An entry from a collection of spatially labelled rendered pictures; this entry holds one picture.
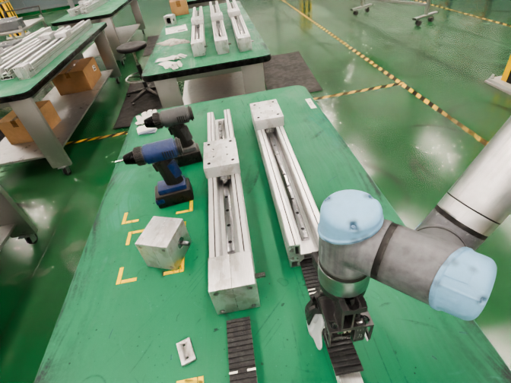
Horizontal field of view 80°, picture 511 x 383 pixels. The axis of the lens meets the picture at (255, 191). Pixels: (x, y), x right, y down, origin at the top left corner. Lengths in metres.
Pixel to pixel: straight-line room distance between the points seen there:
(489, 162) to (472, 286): 0.18
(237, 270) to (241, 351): 0.16
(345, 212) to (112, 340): 0.62
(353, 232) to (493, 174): 0.21
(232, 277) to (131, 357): 0.27
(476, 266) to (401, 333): 0.38
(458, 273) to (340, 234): 0.12
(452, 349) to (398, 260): 0.40
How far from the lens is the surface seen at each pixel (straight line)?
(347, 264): 0.41
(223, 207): 0.92
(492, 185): 0.49
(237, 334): 0.69
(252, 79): 2.44
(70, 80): 4.44
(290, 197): 0.90
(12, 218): 2.45
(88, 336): 0.86
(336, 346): 0.67
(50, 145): 3.04
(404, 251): 0.38
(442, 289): 0.39
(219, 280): 0.69
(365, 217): 0.38
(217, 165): 0.95
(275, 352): 0.71
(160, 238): 0.82
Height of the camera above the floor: 1.43
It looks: 40 degrees down
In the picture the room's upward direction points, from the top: 9 degrees counter-clockwise
